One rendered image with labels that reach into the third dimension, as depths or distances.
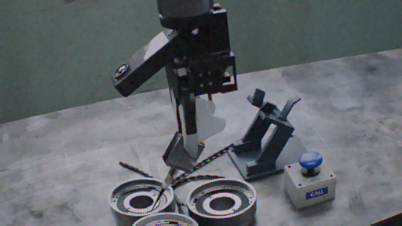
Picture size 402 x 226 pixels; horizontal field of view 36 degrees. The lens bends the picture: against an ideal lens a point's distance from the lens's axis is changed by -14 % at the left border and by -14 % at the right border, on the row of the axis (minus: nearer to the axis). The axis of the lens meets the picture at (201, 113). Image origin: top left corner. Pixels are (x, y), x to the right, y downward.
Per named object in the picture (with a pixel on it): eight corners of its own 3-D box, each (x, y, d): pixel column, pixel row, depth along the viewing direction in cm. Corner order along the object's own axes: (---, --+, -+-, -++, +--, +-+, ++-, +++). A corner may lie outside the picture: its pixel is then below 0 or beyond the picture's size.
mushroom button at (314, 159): (302, 191, 105) (303, 165, 103) (295, 178, 109) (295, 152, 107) (324, 184, 106) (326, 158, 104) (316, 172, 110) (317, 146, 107)
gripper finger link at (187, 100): (200, 136, 94) (191, 74, 91) (189, 140, 94) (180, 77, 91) (191, 124, 99) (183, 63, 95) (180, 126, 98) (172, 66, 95)
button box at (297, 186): (297, 211, 105) (297, 186, 103) (283, 188, 111) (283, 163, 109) (341, 197, 106) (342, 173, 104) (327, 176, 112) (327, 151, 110)
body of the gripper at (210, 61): (239, 96, 95) (231, 13, 89) (176, 109, 93) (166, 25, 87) (221, 73, 101) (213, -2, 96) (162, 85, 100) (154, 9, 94)
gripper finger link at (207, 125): (232, 157, 99) (225, 96, 95) (191, 167, 97) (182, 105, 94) (225, 148, 101) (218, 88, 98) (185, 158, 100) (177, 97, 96)
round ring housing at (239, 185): (264, 202, 109) (264, 180, 107) (246, 240, 100) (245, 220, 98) (202, 195, 112) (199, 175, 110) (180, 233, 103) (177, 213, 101)
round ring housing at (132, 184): (162, 240, 102) (158, 220, 100) (103, 227, 106) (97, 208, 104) (186, 202, 110) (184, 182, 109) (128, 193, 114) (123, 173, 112)
